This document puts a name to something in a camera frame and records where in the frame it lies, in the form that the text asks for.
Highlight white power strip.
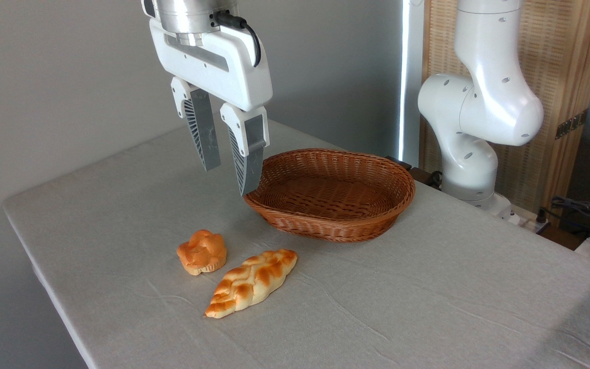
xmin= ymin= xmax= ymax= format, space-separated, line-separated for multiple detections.
xmin=500 ymin=204 xmax=552 ymax=234

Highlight light grey tablecloth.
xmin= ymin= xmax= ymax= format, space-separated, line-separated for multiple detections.
xmin=2 ymin=119 xmax=590 ymax=369

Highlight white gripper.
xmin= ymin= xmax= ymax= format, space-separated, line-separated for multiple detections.
xmin=149 ymin=18 xmax=273 ymax=197

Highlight brown wicker basket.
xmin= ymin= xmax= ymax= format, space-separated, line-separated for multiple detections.
xmin=241 ymin=148 xmax=416 ymax=243

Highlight black tangled cables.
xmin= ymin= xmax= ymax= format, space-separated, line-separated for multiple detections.
xmin=537 ymin=195 xmax=590 ymax=241

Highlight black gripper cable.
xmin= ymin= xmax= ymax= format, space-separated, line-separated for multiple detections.
xmin=212 ymin=11 xmax=263 ymax=68

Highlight long braided bread loaf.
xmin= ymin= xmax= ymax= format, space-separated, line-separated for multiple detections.
xmin=204 ymin=249 xmax=298 ymax=319

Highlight dark metal screen hinge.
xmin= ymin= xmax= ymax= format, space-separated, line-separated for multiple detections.
xmin=555 ymin=109 xmax=588 ymax=140

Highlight black table clamp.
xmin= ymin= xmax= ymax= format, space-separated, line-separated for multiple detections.
xmin=385 ymin=155 xmax=444 ymax=189

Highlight round flower-shaped bread bun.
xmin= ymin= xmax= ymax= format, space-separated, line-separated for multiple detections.
xmin=177 ymin=230 xmax=227 ymax=276

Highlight wooden bamboo folding screen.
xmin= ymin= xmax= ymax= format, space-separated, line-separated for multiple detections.
xmin=420 ymin=0 xmax=590 ymax=216

